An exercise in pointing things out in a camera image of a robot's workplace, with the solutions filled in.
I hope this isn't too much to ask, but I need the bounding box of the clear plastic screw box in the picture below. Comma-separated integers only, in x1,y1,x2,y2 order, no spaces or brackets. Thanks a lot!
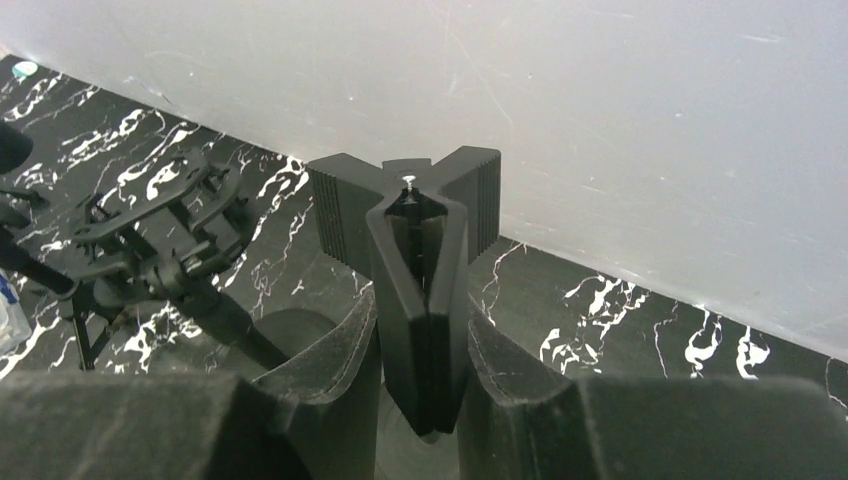
1,271,32,355

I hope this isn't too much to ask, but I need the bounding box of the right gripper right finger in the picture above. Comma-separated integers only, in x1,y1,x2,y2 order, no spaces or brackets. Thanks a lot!
457,306,847,479

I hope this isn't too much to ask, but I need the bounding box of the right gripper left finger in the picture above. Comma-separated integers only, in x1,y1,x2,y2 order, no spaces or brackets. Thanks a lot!
1,291,381,479

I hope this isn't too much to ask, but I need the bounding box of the black round-base shock-mount stand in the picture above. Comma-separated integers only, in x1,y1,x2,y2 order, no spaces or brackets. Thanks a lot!
61,149,336,371

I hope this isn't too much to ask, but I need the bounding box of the black round-base clip stand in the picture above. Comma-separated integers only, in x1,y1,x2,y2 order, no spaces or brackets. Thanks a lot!
307,146,502,479

